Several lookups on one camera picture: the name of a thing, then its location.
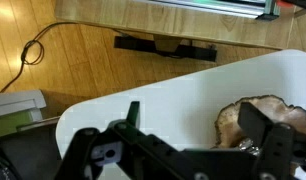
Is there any black bar bracket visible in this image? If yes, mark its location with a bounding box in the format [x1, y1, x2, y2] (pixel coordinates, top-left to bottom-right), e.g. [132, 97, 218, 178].
[113, 34, 218, 63]

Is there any metal spoon set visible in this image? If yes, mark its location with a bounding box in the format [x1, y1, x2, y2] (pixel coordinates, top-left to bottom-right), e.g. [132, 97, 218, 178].
[238, 137, 261, 156]

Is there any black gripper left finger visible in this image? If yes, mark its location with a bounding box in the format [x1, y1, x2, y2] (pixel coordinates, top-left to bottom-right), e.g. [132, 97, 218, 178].
[126, 100, 141, 130]

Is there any aluminium frame profile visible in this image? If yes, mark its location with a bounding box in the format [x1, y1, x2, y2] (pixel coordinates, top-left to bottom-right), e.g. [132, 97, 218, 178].
[136, 0, 281, 22]

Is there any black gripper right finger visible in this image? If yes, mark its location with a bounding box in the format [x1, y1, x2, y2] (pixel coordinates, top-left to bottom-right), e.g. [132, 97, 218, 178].
[237, 101, 276, 148]

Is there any wooden slab plate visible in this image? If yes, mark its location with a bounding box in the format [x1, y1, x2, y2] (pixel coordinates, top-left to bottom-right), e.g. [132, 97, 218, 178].
[214, 94, 306, 150]

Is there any black floor cable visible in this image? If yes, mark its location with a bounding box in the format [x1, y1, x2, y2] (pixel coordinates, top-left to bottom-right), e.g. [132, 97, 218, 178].
[0, 21, 128, 94]

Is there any light wooden board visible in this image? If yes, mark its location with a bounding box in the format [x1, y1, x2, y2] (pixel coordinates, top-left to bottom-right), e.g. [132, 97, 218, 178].
[54, 0, 296, 51]

